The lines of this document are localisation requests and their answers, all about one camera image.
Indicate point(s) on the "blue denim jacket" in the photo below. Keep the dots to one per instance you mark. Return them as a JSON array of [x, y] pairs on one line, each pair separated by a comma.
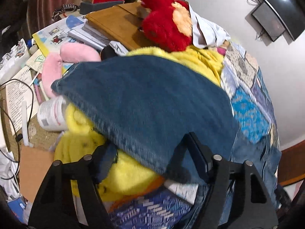
[[137, 101]]

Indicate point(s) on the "patchwork blue bedspread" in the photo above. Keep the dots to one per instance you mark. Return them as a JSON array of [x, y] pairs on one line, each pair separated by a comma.
[[238, 76]]

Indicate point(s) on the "black wall television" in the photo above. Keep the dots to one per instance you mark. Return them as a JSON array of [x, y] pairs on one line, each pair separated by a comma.
[[290, 14]]

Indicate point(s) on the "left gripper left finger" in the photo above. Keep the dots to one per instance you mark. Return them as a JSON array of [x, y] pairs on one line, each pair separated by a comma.
[[91, 170]]

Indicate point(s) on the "dark grey box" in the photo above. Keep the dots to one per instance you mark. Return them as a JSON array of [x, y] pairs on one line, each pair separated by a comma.
[[86, 7]]

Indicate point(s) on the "small black wall monitor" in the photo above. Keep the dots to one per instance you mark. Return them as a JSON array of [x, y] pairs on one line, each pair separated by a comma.
[[269, 21]]

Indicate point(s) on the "white plastic bottle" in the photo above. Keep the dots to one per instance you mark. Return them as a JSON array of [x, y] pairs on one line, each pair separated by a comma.
[[51, 114]]

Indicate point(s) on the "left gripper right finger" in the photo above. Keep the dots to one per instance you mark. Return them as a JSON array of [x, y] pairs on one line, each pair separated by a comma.
[[191, 161]]

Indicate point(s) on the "red plush toy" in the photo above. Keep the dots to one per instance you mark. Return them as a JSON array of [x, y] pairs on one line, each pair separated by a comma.
[[168, 24]]

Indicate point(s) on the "white shirt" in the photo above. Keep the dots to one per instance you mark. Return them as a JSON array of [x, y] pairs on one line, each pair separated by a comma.
[[206, 33]]

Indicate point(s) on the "stack of books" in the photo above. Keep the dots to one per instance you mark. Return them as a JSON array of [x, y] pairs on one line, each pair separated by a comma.
[[89, 37]]

